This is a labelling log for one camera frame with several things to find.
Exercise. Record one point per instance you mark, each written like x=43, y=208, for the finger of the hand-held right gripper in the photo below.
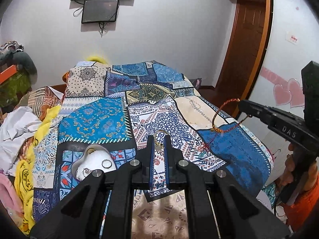
x=251, y=105
x=259, y=119

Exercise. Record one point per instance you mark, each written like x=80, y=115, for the pink cloth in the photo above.
x=10, y=191

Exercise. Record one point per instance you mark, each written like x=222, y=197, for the pink heart stickers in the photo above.
x=286, y=93

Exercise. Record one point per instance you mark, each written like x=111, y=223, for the person's right forearm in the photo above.
x=304, y=209

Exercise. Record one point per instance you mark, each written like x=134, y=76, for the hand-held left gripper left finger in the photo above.
x=150, y=159

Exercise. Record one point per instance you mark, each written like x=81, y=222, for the white sliding wardrobe door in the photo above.
x=286, y=17

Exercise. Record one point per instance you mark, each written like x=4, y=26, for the gold hoop earring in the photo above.
x=155, y=135

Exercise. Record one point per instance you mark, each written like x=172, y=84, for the orange striped cloth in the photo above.
x=37, y=102

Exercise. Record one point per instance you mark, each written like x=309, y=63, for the pile of clothes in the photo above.
x=17, y=57

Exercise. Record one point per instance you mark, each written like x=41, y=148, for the red label sticker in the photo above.
x=293, y=38

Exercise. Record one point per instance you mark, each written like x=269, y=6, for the person's right hand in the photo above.
x=290, y=169

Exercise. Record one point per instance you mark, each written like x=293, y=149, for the orange box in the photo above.
x=7, y=74

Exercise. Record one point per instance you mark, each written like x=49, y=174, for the purple heart-shaped jewelry box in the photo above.
x=97, y=158

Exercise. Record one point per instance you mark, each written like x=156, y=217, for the dark bag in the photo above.
x=197, y=82

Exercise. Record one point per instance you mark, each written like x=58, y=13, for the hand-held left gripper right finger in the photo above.
x=167, y=159

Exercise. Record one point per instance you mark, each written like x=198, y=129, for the brown wooden door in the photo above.
x=246, y=49

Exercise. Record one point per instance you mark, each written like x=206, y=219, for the yellow cloth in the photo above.
x=25, y=174

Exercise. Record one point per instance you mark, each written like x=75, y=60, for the patchwork printed blanket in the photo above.
x=159, y=99

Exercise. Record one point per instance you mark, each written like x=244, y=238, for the white cloth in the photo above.
x=17, y=129

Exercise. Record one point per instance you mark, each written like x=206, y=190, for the small black wall monitor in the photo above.
x=99, y=11

